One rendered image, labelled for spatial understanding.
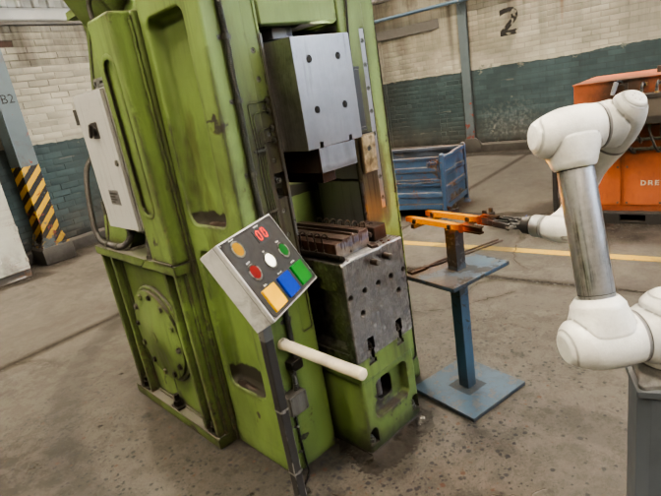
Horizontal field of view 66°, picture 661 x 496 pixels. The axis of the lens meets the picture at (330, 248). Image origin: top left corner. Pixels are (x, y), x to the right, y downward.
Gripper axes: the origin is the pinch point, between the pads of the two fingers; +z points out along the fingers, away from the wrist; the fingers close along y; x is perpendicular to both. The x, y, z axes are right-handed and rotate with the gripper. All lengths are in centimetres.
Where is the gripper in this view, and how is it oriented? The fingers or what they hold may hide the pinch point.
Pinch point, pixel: (489, 219)
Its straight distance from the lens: 231.1
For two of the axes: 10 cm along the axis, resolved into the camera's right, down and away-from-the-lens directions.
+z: -6.0, -1.5, 7.9
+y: 7.8, -3.0, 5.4
